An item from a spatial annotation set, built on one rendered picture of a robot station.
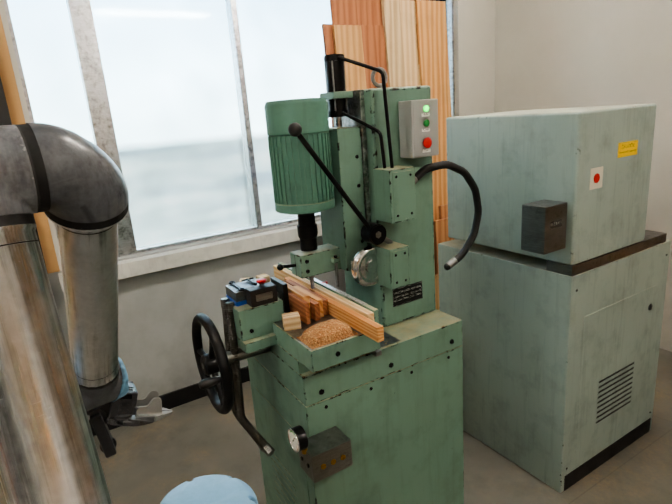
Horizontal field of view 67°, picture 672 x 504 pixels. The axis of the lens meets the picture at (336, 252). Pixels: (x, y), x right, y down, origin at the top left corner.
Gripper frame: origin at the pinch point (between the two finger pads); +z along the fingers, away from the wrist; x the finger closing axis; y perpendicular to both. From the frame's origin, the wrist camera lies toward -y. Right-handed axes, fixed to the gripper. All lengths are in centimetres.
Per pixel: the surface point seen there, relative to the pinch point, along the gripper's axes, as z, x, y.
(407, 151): 52, -3, 80
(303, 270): 34, 8, 40
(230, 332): 16.6, 10.6, 19.0
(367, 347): 44, -17, 26
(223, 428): 62, 102, -58
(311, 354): 27.4, -16.7, 23.1
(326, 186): 32, 3, 65
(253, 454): 67, 74, -56
